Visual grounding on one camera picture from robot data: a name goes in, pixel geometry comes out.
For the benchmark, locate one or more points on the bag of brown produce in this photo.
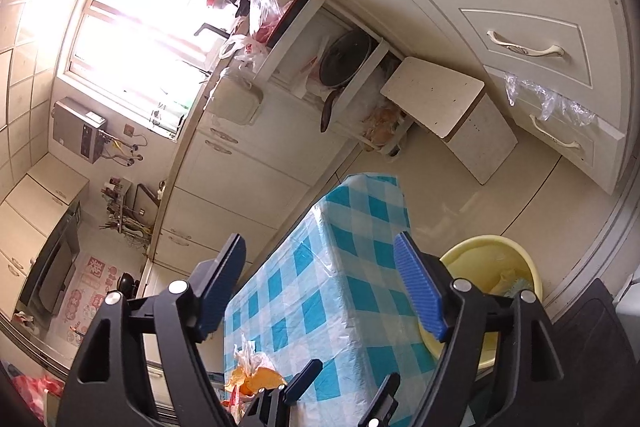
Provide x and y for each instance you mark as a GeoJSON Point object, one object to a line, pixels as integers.
{"type": "Point", "coordinates": [382, 127]}

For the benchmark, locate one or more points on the red patterned wall sticker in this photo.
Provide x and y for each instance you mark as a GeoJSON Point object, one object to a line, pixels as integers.
{"type": "Point", "coordinates": [90, 287]}

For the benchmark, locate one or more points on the yellow plastic basin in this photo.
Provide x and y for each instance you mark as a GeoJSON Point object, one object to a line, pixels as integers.
{"type": "Point", "coordinates": [480, 252]}

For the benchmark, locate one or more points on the black kettle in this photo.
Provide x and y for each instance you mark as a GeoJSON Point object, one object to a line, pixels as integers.
{"type": "Point", "coordinates": [126, 284]}

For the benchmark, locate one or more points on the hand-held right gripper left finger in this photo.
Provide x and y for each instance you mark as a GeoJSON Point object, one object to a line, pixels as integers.
{"type": "Point", "coordinates": [224, 279]}

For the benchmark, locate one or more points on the cream cabinet drawer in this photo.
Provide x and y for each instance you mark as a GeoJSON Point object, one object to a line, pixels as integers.
{"type": "Point", "coordinates": [550, 157]}
{"type": "Point", "coordinates": [540, 27]}

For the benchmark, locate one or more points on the black textured appliance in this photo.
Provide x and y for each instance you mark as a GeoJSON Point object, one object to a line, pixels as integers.
{"type": "Point", "coordinates": [595, 357]}

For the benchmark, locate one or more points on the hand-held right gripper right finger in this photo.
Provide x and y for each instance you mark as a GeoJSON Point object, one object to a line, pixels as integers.
{"type": "Point", "coordinates": [420, 292]}

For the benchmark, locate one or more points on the cream wall cabinet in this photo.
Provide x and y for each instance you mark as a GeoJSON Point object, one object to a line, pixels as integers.
{"type": "Point", "coordinates": [45, 192]}

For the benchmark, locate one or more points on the red plastic bag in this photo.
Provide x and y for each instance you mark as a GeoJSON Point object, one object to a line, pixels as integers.
{"type": "Point", "coordinates": [35, 394]}

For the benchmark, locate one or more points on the crumpled clear plastic wrapper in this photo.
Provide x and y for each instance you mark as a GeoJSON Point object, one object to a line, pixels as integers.
{"type": "Point", "coordinates": [248, 352]}

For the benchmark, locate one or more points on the yellow and teal scrap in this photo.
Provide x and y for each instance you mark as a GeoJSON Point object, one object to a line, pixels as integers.
{"type": "Point", "coordinates": [506, 286]}

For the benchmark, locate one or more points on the kitchen window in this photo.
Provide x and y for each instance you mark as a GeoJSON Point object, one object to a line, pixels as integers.
{"type": "Point", "coordinates": [135, 37]}

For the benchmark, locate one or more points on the white plastic bag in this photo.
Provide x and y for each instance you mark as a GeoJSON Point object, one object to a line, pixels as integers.
{"type": "Point", "coordinates": [245, 52]}

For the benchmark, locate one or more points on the hanging kitchen utensils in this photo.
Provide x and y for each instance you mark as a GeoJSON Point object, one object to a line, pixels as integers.
{"type": "Point", "coordinates": [127, 217]}

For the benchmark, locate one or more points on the black wok with glass lid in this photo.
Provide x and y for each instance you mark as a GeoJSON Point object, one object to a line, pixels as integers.
{"type": "Point", "coordinates": [342, 57]}

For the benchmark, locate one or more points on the orange peel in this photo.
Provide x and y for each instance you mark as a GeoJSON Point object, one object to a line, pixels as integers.
{"type": "Point", "coordinates": [265, 378]}

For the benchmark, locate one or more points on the dark red tray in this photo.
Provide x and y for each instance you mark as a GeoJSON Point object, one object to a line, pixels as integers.
{"type": "Point", "coordinates": [285, 19]}

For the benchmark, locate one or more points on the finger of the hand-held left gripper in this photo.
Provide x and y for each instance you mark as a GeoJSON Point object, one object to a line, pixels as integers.
{"type": "Point", "coordinates": [386, 394]}
{"type": "Point", "coordinates": [302, 382]}

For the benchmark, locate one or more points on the white hanging bin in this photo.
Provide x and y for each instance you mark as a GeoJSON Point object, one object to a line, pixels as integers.
{"type": "Point", "coordinates": [235, 97]}

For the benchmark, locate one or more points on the blue checked tablecloth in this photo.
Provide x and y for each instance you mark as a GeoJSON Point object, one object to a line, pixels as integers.
{"type": "Point", "coordinates": [325, 287]}

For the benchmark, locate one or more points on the white storage rack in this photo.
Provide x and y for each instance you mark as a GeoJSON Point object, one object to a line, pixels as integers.
{"type": "Point", "coordinates": [290, 42]}

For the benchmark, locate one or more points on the black range hood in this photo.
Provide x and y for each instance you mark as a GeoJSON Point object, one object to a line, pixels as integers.
{"type": "Point", "coordinates": [55, 267]}

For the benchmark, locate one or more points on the white wooden stool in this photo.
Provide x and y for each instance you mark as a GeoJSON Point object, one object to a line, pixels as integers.
{"type": "Point", "coordinates": [435, 92]}

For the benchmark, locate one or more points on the wall socket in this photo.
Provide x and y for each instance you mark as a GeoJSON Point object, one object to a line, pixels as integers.
{"type": "Point", "coordinates": [129, 130]}

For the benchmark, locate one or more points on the cream base cabinet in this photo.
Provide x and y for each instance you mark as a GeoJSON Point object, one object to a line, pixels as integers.
{"type": "Point", "coordinates": [240, 177]}

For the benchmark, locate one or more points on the red snack wrapper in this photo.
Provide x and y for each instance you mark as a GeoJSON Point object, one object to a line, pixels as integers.
{"type": "Point", "coordinates": [234, 402]}

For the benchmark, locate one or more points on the silver wall water heater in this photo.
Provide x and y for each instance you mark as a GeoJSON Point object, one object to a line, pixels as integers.
{"type": "Point", "coordinates": [77, 129]}

